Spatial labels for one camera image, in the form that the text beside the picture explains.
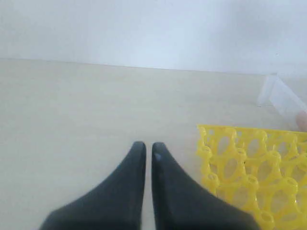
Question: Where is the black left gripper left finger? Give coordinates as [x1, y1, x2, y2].
[40, 141, 146, 230]

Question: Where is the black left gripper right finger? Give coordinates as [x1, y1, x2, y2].
[151, 142, 260, 230]

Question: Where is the yellow plastic egg tray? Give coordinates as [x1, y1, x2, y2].
[197, 125, 307, 230]

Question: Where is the clear plastic bin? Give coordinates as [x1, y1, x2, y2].
[257, 75, 307, 132]

